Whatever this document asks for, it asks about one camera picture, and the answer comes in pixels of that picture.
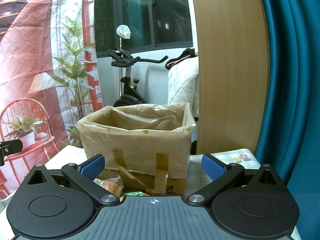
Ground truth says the teal curtain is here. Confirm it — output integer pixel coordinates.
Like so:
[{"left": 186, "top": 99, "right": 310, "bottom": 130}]
[{"left": 255, "top": 0, "right": 319, "bottom": 239}]

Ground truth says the red printed backdrop cloth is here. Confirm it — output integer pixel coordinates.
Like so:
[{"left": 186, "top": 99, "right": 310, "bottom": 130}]
[{"left": 1, "top": 0, "right": 103, "bottom": 200}]

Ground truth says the checked bunny tablecloth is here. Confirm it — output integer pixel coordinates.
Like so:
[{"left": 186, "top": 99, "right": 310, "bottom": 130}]
[{"left": 42, "top": 146, "right": 299, "bottom": 239}]

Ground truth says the black exercise bike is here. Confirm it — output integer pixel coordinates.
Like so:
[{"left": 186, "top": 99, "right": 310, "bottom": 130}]
[{"left": 106, "top": 24, "right": 169, "bottom": 108}]

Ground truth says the green orange snack bag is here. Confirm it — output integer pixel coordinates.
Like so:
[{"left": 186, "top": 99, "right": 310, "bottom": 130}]
[{"left": 124, "top": 191, "right": 147, "bottom": 197}]

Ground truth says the wooden headboard panel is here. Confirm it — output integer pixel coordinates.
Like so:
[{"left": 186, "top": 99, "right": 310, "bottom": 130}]
[{"left": 193, "top": 0, "right": 269, "bottom": 154}]

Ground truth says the dark window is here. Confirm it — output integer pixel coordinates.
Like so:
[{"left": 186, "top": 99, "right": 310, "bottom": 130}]
[{"left": 94, "top": 0, "right": 193, "bottom": 57}]

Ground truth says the black pink garment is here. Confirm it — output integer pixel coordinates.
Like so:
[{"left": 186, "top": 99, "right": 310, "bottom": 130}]
[{"left": 165, "top": 48, "right": 199, "bottom": 70}]

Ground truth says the white quilted blanket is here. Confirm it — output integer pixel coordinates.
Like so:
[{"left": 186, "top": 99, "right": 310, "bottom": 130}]
[{"left": 167, "top": 62, "right": 200, "bottom": 118}]

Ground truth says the cardboard box with plastic liner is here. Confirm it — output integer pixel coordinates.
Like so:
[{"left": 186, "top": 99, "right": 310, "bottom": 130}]
[{"left": 77, "top": 102, "right": 196, "bottom": 195}]

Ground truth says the orange cracker pack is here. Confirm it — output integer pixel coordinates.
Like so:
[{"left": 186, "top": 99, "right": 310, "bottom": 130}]
[{"left": 94, "top": 176, "right": 124, "bottom": 197}]

